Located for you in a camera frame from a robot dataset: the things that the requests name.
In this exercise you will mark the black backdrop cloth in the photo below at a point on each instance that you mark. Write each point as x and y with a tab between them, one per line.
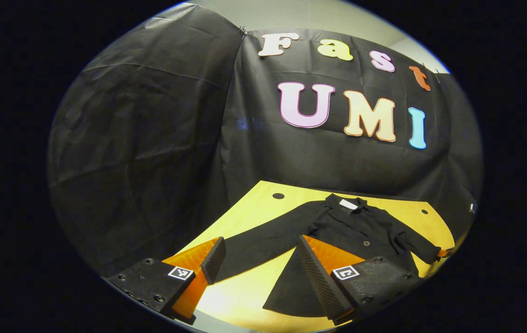
162	152

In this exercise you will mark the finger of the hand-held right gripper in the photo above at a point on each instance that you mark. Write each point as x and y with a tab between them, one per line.
444	253

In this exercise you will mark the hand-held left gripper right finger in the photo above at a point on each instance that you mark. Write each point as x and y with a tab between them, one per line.
323	282

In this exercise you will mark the black button coat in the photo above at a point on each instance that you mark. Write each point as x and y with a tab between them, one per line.
360	226

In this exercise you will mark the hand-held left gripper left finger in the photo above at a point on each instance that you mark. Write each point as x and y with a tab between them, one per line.
212	261

